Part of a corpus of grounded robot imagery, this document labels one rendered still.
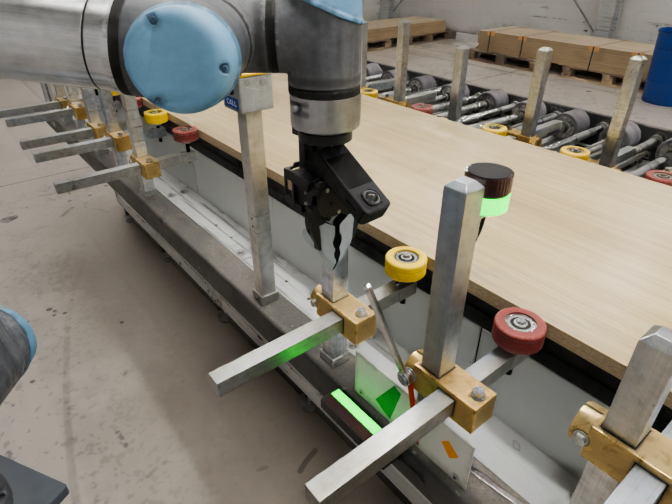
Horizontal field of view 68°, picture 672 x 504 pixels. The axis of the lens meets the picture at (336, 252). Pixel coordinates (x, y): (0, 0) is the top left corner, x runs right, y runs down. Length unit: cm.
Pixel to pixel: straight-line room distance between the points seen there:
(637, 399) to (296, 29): 52
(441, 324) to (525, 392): 33
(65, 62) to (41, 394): 178
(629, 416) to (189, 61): 54
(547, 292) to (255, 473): 113
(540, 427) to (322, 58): 74
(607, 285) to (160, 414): 150
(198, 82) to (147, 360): 178
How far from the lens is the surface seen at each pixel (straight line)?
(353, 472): 67
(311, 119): 62
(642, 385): 58
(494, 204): 64
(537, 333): 83
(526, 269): 99
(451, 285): 66
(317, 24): 59
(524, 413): 103
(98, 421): 201
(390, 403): 89
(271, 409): 188
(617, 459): 64
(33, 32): 53
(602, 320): 91
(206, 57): 47
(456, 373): 78
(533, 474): 102
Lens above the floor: 141
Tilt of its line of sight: 32 degrees down
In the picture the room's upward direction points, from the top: straight up
